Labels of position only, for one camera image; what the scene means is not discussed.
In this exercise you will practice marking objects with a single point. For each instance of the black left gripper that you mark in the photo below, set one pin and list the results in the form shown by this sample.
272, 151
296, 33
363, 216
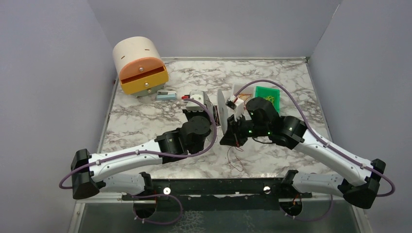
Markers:
208, 111

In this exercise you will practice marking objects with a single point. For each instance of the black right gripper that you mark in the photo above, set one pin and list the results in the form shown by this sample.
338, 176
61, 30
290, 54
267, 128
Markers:
234, 127

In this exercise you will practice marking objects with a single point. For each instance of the grey perforated cable spool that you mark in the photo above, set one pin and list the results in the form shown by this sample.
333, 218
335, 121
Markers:
219, 111

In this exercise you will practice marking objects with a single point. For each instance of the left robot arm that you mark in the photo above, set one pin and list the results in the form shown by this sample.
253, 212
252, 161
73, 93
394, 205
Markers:
90, 173

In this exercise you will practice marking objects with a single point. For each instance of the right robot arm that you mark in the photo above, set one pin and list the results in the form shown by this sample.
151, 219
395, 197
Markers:
356, 179

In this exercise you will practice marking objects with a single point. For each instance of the light blue stapler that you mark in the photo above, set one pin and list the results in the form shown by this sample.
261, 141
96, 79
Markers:
163, 95

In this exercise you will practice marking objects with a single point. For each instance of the green plastic bin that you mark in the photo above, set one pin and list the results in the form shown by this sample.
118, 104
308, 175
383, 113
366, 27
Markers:
270, 94

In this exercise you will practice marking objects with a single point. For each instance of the beige and orange drawer cabinet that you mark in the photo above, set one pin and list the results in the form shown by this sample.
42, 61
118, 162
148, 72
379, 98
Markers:
139, 66

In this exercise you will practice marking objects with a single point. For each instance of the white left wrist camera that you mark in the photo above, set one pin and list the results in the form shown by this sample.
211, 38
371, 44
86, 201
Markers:
192, 101

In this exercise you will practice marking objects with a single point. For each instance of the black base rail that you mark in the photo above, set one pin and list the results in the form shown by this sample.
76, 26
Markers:
228, 194

